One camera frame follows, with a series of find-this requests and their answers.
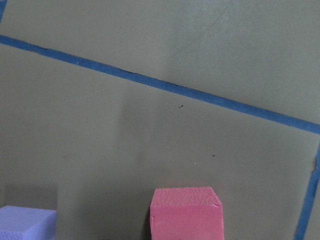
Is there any pink foam block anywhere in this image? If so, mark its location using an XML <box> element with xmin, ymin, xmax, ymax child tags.
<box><xmin>149</xmin><ymin>186</ymin><xmax>225</xmax><ymax>240</ymax></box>

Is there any purple foam block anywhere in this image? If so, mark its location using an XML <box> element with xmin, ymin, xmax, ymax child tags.
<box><xmin>0</xmin><ymin>205</ymin><xmax>57</xmax><ymax>240</ymax></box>

